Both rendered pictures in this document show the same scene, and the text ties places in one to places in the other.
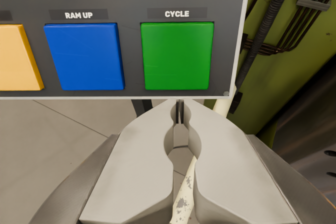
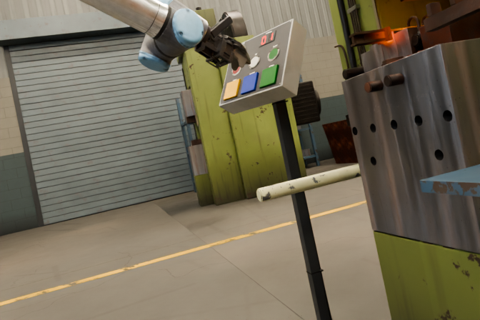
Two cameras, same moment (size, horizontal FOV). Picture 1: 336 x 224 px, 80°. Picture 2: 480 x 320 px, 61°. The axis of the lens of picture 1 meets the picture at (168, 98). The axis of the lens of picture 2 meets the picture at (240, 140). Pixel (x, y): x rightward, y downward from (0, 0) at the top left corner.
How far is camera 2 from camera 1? 139 cm
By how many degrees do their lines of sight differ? 69
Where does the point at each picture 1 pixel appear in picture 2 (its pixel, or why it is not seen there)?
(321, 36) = not seen: hidden behind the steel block
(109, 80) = (251, 87)
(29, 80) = (234, 92)
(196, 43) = (273, 70)
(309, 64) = not seen: hidden behind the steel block
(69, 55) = (246, 82)
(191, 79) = (270, 80)
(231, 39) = (282, 67)
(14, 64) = (233, 88)
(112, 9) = (258, 69)
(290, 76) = not seen: hidden behind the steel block
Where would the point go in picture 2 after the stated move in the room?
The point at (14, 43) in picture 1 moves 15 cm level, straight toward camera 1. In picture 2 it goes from (236, 83) to (236, 76)
